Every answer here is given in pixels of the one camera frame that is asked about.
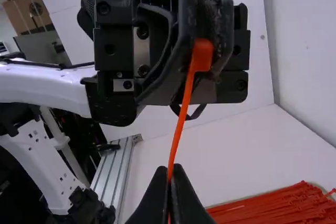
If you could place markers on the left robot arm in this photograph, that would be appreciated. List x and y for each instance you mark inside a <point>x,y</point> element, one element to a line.
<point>39,85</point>

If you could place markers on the brown cardboard box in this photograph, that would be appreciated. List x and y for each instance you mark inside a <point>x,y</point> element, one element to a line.
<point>21,11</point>

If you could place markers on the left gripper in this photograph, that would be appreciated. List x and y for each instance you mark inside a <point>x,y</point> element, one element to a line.
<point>113,48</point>

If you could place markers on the silver rails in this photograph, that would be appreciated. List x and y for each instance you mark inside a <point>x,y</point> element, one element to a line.
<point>113,161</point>

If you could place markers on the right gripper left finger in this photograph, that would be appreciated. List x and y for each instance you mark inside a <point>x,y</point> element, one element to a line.
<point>155,200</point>

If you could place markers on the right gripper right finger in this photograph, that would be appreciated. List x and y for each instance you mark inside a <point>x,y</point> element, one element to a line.
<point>186,200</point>

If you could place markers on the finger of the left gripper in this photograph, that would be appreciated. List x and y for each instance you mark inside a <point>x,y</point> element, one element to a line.
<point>215,19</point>

